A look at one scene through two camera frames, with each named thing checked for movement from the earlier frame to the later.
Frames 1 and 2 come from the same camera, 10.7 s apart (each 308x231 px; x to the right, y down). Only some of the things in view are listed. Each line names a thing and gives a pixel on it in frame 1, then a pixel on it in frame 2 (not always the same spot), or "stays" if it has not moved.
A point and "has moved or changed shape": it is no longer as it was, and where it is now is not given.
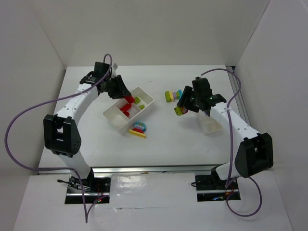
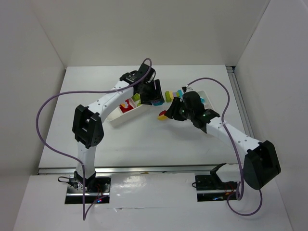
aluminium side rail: x=233 y=77 stays
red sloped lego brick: x=138 y=130 to x=162 y=112
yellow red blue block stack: x=134 y=133 to x=162 y=117
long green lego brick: x=167 y=96 stays
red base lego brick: x=130 y=99 to x=124 y=109
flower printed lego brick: x=184 y=109 has moved or changed shape
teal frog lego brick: x=139 y=126 to x=158 y=103
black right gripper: x=190 y=100 to x=175 y=109
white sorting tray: x=115 y=115 has moved or changed shape
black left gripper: x=116 y=87 to x=151 y=95
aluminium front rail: x=141 y=170 stays
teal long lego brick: x=180 y=91 stays
